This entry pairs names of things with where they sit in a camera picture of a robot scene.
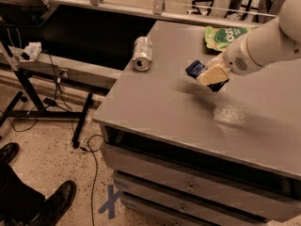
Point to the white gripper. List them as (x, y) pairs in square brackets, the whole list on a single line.
[(237, 56)]

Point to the white box on stand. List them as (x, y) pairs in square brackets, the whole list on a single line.
[(31, 52)]

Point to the green rice chip bag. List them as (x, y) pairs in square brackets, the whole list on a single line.
[(218, 39)]

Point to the blue rxbar blueberry bar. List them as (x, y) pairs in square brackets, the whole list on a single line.
[(196, 68)]

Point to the silver soda can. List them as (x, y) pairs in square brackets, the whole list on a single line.
[(142, 56)]

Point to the black right shoe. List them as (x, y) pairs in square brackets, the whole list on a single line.
[(56, 206)]

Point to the dark trouser leg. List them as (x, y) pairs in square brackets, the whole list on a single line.
[(17, 200)]

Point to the black shoe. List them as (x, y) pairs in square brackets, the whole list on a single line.
[(9, 152), (56, 206)]

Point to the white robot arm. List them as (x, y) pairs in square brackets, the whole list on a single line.
[(274, 41)]

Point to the black left shoe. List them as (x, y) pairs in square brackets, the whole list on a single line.
[(9, 152)]

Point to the black power adapter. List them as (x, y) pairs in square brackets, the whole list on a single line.
[(50, 102)]

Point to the grey drawer cabinet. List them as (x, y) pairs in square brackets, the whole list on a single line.
[(194, 157)]

